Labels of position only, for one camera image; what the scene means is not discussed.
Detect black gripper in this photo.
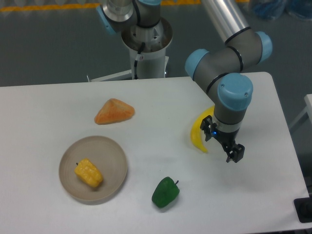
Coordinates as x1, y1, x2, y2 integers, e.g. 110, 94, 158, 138
200, 115, 245, 163

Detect yellow bell pepper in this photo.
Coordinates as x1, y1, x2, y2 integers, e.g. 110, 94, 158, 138
74, 158, 103, 188

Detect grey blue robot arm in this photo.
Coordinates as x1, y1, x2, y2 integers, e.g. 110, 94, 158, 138
97, 0, 273, 162

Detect green bell pepper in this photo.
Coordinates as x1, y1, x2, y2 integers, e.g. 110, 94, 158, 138
151, 176, 180, 208

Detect beige round plate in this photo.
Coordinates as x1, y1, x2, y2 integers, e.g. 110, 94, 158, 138
58, 136, 128, 205

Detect yellow banana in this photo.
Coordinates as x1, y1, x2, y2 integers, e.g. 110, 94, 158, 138
190, 105, 215, 153

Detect white furniture at right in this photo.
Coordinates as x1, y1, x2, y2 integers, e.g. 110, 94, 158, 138
289, 94, 312, 134

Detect black device at table edge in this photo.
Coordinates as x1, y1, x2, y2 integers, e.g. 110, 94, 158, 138
293, 197, 312, 223

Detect orange triangular bread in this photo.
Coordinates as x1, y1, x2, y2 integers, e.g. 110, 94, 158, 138
94, 98, 135, 125

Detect blue plastic bag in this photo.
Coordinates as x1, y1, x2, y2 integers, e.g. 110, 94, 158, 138
249, 0, 312, 21

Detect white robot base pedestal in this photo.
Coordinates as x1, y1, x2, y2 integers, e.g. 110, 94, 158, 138
90, 17, 173, 82

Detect black cable on pedestal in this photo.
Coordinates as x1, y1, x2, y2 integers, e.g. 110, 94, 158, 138
133, 41, 146, 80

